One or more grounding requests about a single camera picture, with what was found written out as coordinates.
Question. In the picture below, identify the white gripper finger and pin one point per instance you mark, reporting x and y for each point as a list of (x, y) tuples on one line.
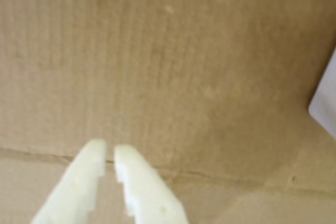
[(149, 192), (76, 187)]

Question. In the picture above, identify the white plastic open box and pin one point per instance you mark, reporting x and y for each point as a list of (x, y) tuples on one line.
[(325, 108)]

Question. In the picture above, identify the brown cardboard sheet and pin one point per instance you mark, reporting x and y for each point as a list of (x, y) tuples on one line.
[(157, 64)]

